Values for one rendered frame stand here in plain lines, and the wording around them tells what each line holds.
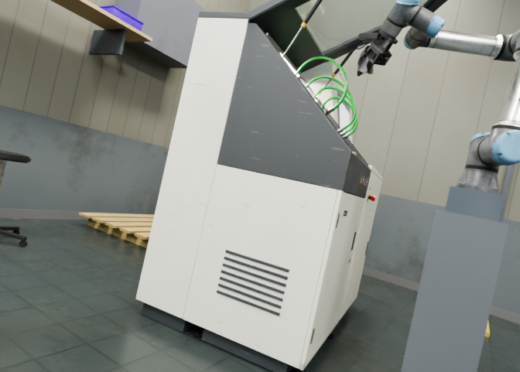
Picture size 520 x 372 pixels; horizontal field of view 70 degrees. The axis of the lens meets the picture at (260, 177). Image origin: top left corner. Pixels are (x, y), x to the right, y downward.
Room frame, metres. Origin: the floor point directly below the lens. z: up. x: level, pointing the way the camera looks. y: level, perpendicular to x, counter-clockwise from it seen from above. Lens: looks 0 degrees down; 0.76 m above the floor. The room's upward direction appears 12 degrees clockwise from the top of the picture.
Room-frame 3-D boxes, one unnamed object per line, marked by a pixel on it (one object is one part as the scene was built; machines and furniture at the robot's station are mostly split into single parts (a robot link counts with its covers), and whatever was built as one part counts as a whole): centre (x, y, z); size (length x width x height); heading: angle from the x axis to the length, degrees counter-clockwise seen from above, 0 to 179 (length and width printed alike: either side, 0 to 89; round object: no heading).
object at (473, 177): (1.48, -0.86, 0.95); 0.15 x 0.15 x 0.10
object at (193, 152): (2.38, 0.05, 0.75); 1.40 x 0.28 x 1.50; 156
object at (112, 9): (3.26, 1.50, 1.87); 0.33 x 0.22 x 0.11; 149
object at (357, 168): (1.78, -0.45, 0.87); 0.62 x 0.04 x 0.16; 156
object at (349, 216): (1.77, -0.46, 0.44); 0.65 x 0.02 x 0.68; 156
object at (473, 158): (1.47, -0.86, 1.07); 0.13 x 0.12 x 0.14; 175
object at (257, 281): (1.89, -0.20, 0.39); 0.70 x 0.58 x 0.79; 156
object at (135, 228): (3.76, 0.85, 0.06); 1.36 x 0.90 x 0.12; 149
